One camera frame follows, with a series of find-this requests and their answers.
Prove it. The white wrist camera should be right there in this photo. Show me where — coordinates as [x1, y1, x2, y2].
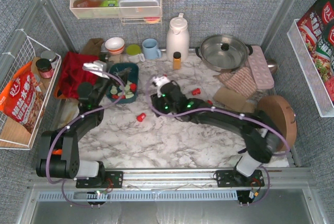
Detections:
[82, 60, 109, 79]
[151, 75, 171, 87]

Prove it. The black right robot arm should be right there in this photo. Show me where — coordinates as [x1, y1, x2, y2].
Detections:
[148, 76, 284, 178]

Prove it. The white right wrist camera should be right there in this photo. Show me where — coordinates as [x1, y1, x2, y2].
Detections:
[151, 75, 171, 87]

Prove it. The steel ladle bowl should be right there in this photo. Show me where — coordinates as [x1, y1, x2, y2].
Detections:
[266, 59, 278, 75]

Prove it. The steel lid jar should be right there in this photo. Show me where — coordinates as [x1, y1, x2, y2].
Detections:
[40, 50, 58, 69]

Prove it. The striped pink cloth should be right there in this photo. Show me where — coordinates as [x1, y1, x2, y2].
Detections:
[214, 67, 257, 99]

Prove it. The red snack bag left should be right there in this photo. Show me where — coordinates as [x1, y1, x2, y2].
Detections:
[1, 62, 44, 134]

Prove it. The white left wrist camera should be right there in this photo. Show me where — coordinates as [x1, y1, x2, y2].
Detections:
[82, 60, 109, 79]

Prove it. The pink egg tray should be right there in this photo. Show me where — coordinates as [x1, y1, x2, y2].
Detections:
[246, 45, 275, 90]

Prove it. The dark lid jar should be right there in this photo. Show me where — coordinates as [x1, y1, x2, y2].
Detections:
[35, 58, 54, 79]

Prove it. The round wooden board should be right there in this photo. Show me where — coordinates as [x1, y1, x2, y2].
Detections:
[257, 95, 297, 148]

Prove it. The red cloth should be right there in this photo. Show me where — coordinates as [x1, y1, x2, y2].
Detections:
[58, 52, 99, 99]

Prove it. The pepper grinder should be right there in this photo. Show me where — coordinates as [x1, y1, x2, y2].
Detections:
[99, 53, 123, 63]

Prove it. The orange spice bottle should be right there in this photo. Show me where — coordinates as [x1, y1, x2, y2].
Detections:
[173, 52, 181, 69]

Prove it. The red capsule upper right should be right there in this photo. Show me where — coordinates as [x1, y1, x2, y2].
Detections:
[192, 88, 201, 96]

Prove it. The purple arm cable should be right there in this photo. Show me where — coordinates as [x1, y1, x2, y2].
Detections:
[145, 79, 291, 206]
[45, 71, 127, 207]

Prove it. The green lidded cup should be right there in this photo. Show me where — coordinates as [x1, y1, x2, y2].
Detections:
[126, 44, 145, 63]

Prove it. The white thermos jug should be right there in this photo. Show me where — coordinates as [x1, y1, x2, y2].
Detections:
[166, 13, 190, 62]

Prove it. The white striped bowl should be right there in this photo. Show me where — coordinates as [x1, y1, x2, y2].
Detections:
[105, 37, 125, 54]

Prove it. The steel pot with lid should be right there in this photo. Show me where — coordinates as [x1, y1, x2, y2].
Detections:
[195, 34, 253, 73]

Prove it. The brown cardboard sheet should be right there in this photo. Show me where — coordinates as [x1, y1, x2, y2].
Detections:
[213, 87, 246, 112]
[224, 102, 256, 113]

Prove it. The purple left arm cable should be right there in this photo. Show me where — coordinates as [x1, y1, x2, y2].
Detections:
[45, 71, 127, 207]

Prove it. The orange cup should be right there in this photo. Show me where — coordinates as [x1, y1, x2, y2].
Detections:
[52, 149, 62, 156]

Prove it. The blue mug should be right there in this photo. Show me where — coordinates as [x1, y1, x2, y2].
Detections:
[142, 39, 162, 60]

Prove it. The red capsule left lower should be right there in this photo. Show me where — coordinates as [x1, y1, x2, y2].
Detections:
[136, 113, 146, 122]

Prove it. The white wire basket left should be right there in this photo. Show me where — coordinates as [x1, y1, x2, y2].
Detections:
[1, 29, 62, 150]

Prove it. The brown paper bag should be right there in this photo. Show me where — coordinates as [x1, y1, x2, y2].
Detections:
[80, 38, 104, 56]

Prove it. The teal storage basket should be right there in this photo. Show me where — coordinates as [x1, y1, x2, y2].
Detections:
[106, 63, 139, 104]

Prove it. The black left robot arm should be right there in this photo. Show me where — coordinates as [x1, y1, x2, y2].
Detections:
[35, 71, 127, 184]

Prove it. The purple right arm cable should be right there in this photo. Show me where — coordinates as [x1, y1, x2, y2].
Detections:
[145, 79, 291, 206]

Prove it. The clear plastic food container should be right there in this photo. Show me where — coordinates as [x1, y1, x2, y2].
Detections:
[118, 0, 160, 18]

